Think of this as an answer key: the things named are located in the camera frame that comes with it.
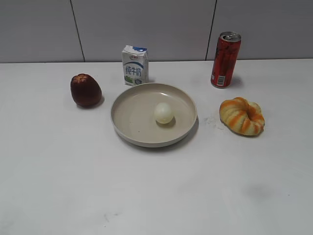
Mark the white egg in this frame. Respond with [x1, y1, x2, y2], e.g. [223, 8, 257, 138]
[154, 102, 174, 124]

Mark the beige round plate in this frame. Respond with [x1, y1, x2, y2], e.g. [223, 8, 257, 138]
[111, 83, 198, 148]

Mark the white milk carton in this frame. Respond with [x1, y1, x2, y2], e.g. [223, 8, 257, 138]
[122, 45, 149, 86]

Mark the dark red apple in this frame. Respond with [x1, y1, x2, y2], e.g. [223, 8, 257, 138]
[70, 73, 102, 107]

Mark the red soda can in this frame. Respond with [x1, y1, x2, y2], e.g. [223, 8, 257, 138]
[211, 31, 241, 88]

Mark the orange striped bread ring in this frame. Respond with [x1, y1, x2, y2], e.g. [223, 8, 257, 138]
[219, 96, 266, 137]

